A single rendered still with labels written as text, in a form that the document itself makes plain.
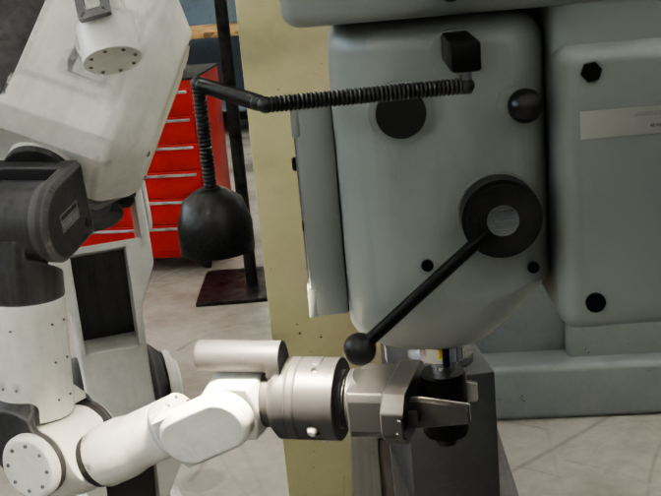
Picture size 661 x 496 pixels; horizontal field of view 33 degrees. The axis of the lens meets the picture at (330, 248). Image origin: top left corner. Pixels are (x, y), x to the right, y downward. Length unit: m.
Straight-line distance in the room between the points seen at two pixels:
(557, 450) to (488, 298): 2.72
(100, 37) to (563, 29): 0.52
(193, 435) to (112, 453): 0.13
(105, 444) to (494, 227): 0.55
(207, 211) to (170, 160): 4.67
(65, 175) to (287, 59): 1.55
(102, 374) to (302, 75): 1.27
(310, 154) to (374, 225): 0.10
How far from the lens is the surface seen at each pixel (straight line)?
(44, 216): 1.26
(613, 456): 3.71
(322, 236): 1.08
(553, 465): 3.65
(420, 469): 1.53
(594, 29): 0.98
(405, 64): 0.97
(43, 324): 1.32
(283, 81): 2.81
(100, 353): 1.74
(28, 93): 1.35
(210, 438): 1.20
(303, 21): 0.94
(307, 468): 3.14
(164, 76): 1.39
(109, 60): 1.27
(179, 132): 5.67
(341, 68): 0.99
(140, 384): 1.76
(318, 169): 1.06
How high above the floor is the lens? 1.72
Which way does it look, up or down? 17 degrees down
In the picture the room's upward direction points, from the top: 5 degrees counter-clockwise
